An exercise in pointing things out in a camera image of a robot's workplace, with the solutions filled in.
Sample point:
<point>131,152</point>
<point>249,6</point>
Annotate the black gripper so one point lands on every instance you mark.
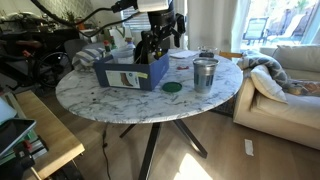
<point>160,33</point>

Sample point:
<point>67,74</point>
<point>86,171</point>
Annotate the white tub with blue lid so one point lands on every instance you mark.
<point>122,55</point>

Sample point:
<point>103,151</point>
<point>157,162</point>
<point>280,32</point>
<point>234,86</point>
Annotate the green round lid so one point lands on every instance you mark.
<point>172,87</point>

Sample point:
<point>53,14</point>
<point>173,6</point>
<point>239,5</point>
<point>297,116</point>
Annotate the blue cardboard shoebox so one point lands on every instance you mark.
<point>156,71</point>

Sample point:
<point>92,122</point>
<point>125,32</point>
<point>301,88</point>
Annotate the yellow sticky note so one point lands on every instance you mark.
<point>142,75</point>

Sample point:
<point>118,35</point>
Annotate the green bottle with red cap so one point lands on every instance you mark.
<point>113,42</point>

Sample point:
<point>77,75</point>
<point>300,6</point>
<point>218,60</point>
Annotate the white paper sheet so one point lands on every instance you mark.
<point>182,54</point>

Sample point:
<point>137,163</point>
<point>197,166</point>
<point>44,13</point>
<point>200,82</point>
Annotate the red sauce packet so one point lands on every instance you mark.
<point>182,67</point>

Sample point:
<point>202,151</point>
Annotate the brown bottle with red cap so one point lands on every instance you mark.
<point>106,46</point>

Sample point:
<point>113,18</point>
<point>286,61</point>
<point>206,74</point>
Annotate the blue striped cloth towel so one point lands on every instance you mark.
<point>87,57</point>

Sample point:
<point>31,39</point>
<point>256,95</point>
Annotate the glass bowl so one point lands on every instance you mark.
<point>208,51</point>

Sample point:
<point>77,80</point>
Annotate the white curtain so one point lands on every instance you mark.
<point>210,23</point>

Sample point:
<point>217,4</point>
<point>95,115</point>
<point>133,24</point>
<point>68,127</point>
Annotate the grey chair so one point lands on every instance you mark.
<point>75,48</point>

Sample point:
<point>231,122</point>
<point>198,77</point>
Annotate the potted plant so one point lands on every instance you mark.
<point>78,21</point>

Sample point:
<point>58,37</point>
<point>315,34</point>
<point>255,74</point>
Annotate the orange wooden stool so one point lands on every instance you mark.
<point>230,54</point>

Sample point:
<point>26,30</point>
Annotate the black table base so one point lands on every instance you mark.
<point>150,146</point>

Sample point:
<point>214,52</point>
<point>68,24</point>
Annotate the dark patterned rug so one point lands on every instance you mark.
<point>226,106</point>

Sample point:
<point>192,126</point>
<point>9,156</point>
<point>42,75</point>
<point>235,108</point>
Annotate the bicycle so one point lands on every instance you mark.
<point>40,60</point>

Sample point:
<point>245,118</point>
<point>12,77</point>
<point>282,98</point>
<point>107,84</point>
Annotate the grey patterned blanket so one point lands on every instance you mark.
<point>266,61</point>

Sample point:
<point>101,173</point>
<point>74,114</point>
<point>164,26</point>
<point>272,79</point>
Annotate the white cushion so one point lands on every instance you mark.
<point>266,83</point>

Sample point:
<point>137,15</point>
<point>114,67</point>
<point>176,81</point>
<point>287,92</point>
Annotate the wooden bench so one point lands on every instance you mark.
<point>50,133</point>

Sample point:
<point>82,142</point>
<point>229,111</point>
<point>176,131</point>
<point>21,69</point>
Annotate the white paper scrap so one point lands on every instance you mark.
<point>249,147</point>

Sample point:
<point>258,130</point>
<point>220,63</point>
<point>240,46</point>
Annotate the patio lounge chair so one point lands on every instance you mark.
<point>290,25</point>

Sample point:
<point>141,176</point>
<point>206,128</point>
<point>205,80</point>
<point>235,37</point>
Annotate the stack of books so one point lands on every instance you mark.
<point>36,148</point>

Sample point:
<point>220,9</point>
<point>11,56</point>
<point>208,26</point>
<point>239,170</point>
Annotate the beige couch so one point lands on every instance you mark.
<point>283,116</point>

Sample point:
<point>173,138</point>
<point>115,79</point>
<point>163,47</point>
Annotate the dark tablet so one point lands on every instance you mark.
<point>15,133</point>

